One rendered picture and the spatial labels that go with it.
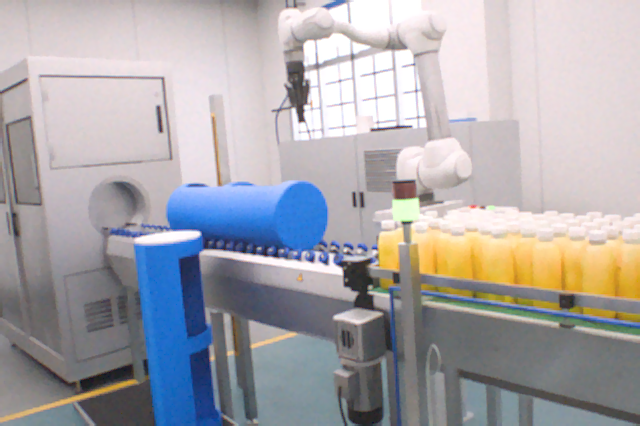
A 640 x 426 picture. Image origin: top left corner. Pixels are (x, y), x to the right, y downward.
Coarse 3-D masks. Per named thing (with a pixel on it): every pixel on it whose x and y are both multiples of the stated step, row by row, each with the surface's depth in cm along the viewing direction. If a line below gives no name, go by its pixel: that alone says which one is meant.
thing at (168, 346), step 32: (160, 256) 233; (192, 256) 259; (160, 288) 234; (192, 288) 262; (160, 320) 236; (192, 320) 264; (160, 352) 238; (192, 352) 240; (160, 384) 240; (192, 384) 267; (160, 416) 243; (192, 416) 241
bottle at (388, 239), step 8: (384, 232) 179; (392, 232) 179; (384, 240) 178; (392, 240) 178; (384, 248) 178; (392, 248) 178; (384, 256) 179; (392, 256) 178; (384, 264) 179; (392, 264) 178; (384, 280) 180; (392, 280) 179; (384, 288) 180
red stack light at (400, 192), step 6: (396, 186) 143; (402, 186) 142; (408, 186) 142; (414, 186) 142; (396, 192) 143; (402, 192) 142; (408, 192) 142; (414, 192) 142; (396, 198) 143; (402, 198) 142; (408, 198) 142; (414, 198) 142
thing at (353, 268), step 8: (352, 256) 186; (360, 256) 185; (344, 264) 182; (352, 264) 179; (360, 264) 179; (368, 264) 182; (344, 272) 183; (352, 272) 180; (360, 272) 179; (344, 280) 182; (352, 280) 179; (360, 280) 179; (368, 280) 182; (352, 288) 182; (360, 288) 180
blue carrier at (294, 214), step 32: (192, 192) 273; (224, 192) 253; (256, 192) 236; (288, 192) 225; (320, 192) 237; (192, 224) 269; (224, 224) 248; (256, 224) 231; (288, 224) 226; (320, 224) 237
